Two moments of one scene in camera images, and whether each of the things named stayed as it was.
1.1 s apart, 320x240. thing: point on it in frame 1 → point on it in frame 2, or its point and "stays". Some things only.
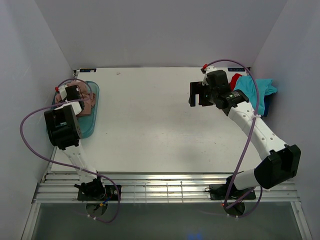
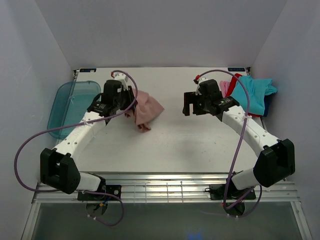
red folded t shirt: x=234 y=79 stays
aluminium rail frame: x=62 y=187 stays
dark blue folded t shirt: x=267 y=99 stays
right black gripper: x=193 y=86 → x=188 y=99
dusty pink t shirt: x=88 y=97 → x=146 y=109
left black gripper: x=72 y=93 → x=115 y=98
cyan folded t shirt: x=246 y=84 stays
